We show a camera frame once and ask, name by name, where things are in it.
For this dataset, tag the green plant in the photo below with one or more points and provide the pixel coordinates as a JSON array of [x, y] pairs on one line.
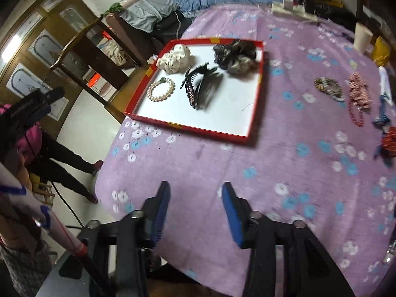
[[116, 6]]

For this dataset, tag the red shallow box tray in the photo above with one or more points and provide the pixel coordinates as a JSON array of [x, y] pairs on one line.
[[229, 111]]

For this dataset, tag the beige paper cup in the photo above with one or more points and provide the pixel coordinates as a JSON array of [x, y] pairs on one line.
[[362, 37]]

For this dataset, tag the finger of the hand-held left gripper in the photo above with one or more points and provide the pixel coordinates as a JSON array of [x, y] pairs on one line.
[[34, 103]]

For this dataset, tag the yellow plastic bag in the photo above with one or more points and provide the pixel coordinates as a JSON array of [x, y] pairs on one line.
[[381, 51]]

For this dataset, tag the black jacket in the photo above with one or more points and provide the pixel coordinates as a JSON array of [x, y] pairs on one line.
[[168, 26]]

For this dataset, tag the wooden chair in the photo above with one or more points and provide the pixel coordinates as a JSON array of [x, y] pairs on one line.
[[92, 52]]

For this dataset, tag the red dotted scrunchie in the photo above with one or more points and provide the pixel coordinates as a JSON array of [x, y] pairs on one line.
[[390, 140]]

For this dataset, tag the black rhinestone hair claw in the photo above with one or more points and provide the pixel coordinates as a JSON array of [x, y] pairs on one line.
[[202, 91]]

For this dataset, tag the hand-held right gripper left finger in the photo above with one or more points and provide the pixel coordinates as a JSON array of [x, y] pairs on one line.
[[162, 210]]

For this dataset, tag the leopard print scrunchie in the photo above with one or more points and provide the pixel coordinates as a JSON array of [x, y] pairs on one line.
[[321, 84]]

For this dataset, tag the red plaid scrunchie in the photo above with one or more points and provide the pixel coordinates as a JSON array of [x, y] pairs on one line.
[[359, 92]]

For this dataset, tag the purple floral tablecloth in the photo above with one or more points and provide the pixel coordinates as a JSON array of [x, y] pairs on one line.
[[278, 148]]

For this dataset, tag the wooden glass door cabinet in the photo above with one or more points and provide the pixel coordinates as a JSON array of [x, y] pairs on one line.
[[37, 46]]

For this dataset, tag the thin thread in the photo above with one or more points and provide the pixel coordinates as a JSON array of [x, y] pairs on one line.
[[246, 106]]

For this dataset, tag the white charger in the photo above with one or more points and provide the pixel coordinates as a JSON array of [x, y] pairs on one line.
[[288, 2]]

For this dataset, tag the black bag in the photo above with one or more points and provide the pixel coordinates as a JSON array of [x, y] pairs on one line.
[[331, 9]]

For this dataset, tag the printed cloth bundle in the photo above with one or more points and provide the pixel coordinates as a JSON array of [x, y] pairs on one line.
[[113, 52]]

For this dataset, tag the white lotion tube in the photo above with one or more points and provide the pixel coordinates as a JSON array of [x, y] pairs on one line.
[[385, 80]]

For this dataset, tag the white dotted scrunchie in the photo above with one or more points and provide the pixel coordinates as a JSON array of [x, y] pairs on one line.
[[173, 58]]

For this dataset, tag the white power strip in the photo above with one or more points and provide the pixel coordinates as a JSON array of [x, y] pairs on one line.
[[290, 10]]

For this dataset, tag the dark lace scrunchie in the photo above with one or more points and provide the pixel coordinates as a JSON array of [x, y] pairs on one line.
[[235, 56]]

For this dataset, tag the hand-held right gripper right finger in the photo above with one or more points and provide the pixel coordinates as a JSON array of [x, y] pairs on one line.
[[233, 213]]

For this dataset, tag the grey folded cloth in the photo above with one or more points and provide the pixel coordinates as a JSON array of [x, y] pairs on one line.
[[148, 10]]

